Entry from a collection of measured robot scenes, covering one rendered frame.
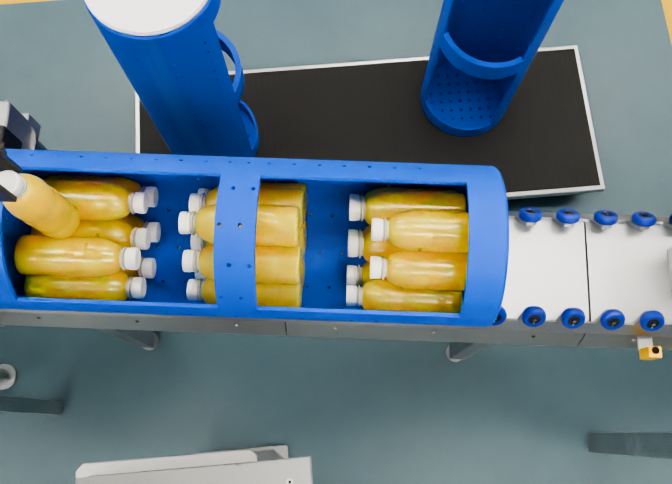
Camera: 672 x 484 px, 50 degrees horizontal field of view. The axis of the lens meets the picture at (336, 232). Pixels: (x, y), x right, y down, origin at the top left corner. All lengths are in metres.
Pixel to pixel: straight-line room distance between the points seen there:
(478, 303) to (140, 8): 0.90
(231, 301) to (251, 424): 1.17
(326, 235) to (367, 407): 1.02
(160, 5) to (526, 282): 0.93
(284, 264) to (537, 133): 1.41
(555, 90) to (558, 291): 1.17
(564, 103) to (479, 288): 1.43
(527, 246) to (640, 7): 1.64
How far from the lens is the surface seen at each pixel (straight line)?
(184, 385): 2.39
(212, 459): 1.35
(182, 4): 1.58
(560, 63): 2.60
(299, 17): 2.76
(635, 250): 1.57
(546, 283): 1.49
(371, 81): 2.46
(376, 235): 1.21
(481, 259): 1.16
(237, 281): 1.18
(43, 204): 1.20
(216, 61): 1.74
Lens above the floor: 2.33
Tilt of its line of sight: 75 degrees down
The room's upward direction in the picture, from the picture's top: straight up
